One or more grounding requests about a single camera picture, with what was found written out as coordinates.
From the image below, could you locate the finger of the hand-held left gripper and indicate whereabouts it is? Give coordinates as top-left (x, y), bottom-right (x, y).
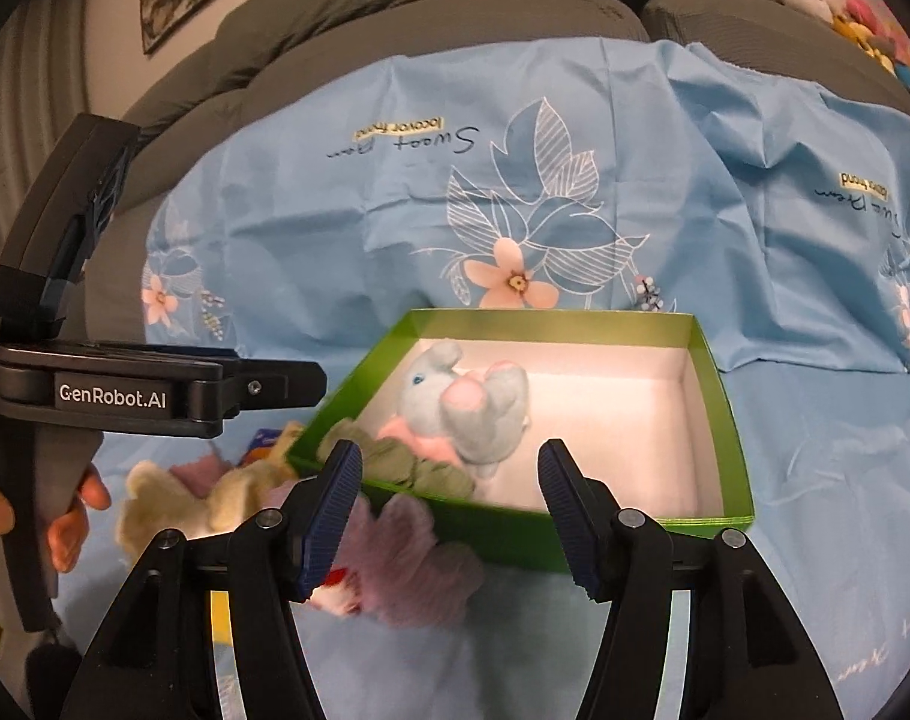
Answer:
top-left (188, 360), bottom-right (328, 425)

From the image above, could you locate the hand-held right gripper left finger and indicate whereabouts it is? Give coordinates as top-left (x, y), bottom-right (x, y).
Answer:
top-left (65, 439), bottom-right (366, 720)

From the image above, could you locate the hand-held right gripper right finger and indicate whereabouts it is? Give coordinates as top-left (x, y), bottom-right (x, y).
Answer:
top-left (537, 439), bottom-right (846, 720)

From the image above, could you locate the green cardboard box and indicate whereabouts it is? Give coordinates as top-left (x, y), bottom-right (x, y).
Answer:
top-left (286, 307), bottom-right (756, 575)

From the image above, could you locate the cream fluffy plush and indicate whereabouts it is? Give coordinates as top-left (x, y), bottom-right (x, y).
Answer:
top-left (117, 420), bottom-right (306, 563)

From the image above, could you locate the person's left hand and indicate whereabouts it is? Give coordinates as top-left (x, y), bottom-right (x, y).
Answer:
top-left (0, 450), bottom-right (112, 578)

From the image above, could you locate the small colourful plush toy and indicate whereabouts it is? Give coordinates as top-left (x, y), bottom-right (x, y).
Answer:
top-left (245, 427), bottom-right (283, 462)

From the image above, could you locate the red and white plush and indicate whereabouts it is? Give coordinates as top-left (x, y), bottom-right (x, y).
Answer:
top-left (308, 566), bottom-right (366, 616)

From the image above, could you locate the green plush toy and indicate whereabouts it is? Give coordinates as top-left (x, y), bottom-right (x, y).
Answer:
top-left (316, 420), bottom-right (474, 500)

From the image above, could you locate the grey and pink elephant plush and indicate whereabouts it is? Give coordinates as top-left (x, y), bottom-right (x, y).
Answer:
top-left (383, 340), bottom-right (534, 479)

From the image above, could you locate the blue floral bedsheet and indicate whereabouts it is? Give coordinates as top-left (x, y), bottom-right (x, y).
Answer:
top-left (136, 34), bottom-right (910, 720)

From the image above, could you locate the beige curtain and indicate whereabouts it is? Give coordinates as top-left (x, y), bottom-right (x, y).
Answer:
top-left (0, 0), bottom-right (96, 301)

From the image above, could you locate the grey sofa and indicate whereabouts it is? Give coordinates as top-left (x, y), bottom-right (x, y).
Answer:
top-left (80, 0), bottom-right (910, 350)

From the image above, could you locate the pile of colourful plush toys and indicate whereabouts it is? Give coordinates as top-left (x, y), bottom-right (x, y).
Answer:
top-left (830, 0), bottom-right (910, 106)

